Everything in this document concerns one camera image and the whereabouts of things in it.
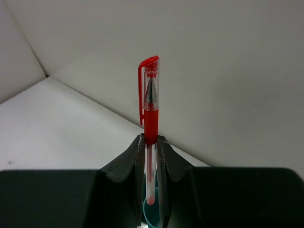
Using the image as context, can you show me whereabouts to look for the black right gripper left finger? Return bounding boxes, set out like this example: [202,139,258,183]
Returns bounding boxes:
[100,134,145,227]

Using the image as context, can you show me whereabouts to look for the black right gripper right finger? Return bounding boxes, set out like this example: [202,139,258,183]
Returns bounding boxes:
[156,136,193,228]

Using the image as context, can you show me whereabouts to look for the red gel pen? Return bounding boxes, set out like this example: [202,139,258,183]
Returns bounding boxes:
[138,56,160,206]

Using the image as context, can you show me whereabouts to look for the teal round compartment organizer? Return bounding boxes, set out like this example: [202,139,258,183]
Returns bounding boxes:
[141,187,161,228]

